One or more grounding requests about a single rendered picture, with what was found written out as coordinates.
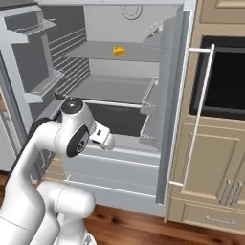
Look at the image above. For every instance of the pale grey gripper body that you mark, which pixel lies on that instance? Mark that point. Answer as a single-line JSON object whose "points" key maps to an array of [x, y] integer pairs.
{"points": [[109, 142]]}

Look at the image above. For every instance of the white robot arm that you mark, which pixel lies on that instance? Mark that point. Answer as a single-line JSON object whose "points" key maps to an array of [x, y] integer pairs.
{"points": [[28, 166]]}

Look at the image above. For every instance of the dark grey fridge crisper drawer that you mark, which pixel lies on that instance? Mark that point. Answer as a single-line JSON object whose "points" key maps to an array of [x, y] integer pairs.
{"points": [[121, 118]]}

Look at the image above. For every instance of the grey right fridge door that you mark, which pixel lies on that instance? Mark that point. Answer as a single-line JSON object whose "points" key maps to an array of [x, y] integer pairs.
{"points": [[172, 95]]}

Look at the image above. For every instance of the grey fridge door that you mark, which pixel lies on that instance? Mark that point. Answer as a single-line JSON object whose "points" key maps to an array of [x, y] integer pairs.
{"points": [[172, 95], [28, 63]]}

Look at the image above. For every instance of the yellow cheese wedge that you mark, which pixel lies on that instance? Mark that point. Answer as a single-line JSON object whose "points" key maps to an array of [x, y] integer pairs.
{"points": [[119, 51]]}

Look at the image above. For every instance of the grey left fridge door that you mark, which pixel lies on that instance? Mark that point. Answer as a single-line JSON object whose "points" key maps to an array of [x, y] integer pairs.
{"points": [[28, 63]]}

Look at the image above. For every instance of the grey open fridge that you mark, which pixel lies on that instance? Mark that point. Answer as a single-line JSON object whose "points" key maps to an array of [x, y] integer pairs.
{"points": [[127, 28]]}

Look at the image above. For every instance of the round fridge dial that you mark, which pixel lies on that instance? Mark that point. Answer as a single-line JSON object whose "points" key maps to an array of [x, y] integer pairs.
{"points": [[131, 12]]}

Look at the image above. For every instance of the pale grey freezer drawer front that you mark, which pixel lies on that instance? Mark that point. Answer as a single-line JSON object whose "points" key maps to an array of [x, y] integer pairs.
{"points": [[127, 178]]}

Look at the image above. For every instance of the small dark grey food item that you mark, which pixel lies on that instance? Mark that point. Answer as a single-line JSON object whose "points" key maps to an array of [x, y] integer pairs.
{"points": [[58, 95]]}

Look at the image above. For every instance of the beige panelled cupboard door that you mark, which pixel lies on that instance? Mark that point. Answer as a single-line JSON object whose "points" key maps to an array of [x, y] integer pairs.
{"points": [[207, 166], [241, 178]]}

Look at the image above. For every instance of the beige drawer front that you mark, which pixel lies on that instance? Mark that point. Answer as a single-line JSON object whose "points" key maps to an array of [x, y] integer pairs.
{"points": [[197, 217]]}

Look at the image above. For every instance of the black built-in oven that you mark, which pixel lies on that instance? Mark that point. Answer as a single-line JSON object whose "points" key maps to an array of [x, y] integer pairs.
{"points": [[226, 79]]}

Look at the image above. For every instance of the beige small cupboard door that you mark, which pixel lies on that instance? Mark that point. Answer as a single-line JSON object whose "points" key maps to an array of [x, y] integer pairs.
{"points": [[223, 11]]}

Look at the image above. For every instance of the grey fridge shelf with rail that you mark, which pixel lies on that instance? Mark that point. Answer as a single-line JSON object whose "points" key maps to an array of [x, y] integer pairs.
{"points": [[111, 89]]}

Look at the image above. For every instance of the beige tall cabinet frame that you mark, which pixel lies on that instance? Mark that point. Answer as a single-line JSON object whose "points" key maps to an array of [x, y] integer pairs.
{"points": [[188, 143]]}

